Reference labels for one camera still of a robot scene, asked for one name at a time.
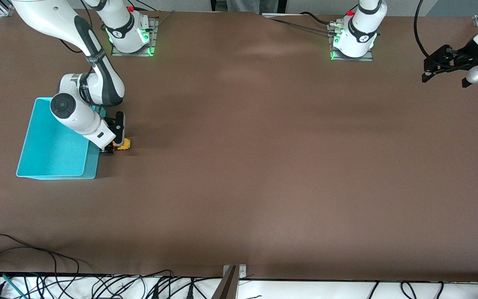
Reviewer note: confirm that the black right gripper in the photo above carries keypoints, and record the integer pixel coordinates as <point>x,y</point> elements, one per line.
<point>109,150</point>

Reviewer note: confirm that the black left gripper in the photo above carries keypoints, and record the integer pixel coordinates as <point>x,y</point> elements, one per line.
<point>464,57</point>

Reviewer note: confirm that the yellow beetle toy car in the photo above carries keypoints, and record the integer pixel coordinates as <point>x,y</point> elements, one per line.
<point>125,144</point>

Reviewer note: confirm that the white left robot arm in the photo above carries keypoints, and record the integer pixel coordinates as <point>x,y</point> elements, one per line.
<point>363,25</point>

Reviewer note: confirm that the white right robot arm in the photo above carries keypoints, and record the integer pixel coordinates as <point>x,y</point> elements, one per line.
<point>73,112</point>

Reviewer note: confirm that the turquoise plastic bin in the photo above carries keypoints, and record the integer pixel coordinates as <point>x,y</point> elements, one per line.
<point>52,153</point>

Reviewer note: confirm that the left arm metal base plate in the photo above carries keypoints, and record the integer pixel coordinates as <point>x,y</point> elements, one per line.
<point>349,59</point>

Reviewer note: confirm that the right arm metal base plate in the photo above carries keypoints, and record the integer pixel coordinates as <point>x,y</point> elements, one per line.
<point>154,39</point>

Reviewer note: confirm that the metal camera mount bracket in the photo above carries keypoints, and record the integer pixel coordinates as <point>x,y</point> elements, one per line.
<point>232,276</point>

